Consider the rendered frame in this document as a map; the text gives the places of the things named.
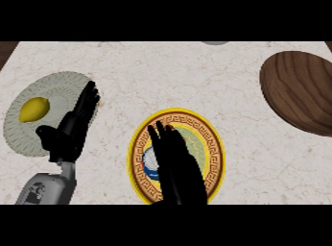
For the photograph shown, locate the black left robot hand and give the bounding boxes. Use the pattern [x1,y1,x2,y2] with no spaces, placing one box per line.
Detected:
[34,80,101,163]

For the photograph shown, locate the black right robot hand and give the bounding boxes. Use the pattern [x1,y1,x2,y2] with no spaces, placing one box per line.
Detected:
[146,120,207,206]

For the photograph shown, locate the yellow patterned bowl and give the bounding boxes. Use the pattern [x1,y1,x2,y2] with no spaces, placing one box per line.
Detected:
[126,108,227,206]

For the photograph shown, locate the yellow croissant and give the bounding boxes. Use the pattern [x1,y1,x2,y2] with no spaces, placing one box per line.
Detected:
[17,96,51,123]

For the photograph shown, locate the pale grey ribbed plate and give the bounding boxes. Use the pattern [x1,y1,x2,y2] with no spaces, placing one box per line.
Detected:
[1,70,100,158]

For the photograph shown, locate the round brown wooden board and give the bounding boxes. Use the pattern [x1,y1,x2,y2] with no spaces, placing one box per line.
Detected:
[258,50,332,138]

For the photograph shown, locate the grey round object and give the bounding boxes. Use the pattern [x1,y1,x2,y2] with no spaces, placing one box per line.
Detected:
[200,40,231,46]

